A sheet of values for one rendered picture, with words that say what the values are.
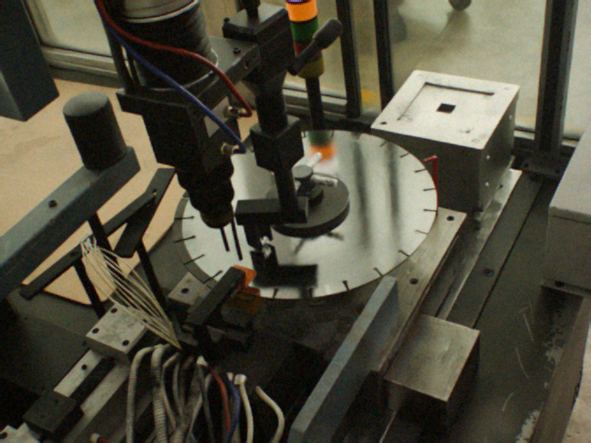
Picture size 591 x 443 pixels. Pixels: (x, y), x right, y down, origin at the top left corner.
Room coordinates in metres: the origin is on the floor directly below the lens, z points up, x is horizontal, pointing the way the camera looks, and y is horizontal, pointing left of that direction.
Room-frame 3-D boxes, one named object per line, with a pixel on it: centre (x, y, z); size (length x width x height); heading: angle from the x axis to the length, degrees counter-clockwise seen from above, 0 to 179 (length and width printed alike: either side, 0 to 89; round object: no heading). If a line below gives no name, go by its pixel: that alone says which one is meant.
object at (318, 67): (1.04, -0.07, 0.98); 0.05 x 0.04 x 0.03; 53
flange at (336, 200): (0.74, -0.02, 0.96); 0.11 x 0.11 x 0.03
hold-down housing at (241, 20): (0.66, 0.00, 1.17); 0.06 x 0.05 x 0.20; 134
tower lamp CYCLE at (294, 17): (1.04, -0.07, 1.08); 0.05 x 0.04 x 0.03; 53
